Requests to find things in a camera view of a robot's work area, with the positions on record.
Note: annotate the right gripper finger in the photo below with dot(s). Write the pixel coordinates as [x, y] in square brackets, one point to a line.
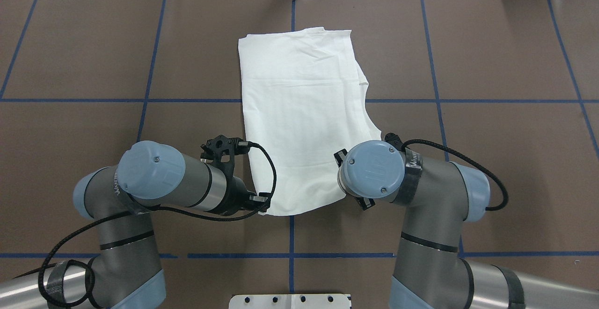
[340, 156]
[365, 203]

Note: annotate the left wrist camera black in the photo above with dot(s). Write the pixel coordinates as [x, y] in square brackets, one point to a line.
[221, 151]

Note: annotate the white long-sleeve printed shirt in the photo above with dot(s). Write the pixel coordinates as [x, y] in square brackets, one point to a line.
[303, 99]

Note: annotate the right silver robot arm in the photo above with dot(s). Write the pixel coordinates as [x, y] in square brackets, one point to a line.
[439, 198]

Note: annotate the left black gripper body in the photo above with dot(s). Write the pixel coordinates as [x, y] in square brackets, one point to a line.
[236, 193]

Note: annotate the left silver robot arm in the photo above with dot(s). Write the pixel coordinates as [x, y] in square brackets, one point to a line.
[114, 262]

